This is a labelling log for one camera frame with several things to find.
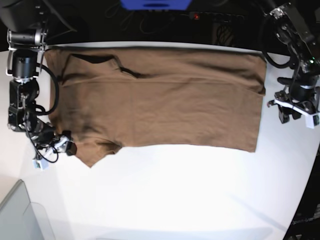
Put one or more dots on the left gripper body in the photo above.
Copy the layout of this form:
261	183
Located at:
306	108

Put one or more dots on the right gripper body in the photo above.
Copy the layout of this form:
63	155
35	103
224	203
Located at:
47	143

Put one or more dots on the brown t-shirt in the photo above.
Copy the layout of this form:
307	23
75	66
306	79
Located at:
112	98

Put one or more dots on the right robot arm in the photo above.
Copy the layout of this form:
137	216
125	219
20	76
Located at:
27	31

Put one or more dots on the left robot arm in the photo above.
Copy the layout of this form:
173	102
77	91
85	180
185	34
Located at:
300	96

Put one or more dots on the black power strip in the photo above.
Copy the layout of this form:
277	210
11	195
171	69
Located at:
216	16

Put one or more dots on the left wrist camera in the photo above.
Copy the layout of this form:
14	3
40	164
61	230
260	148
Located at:
312	120

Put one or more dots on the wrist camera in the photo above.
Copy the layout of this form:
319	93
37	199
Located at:
312	120
40	164

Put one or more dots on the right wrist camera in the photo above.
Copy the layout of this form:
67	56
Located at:
40	164

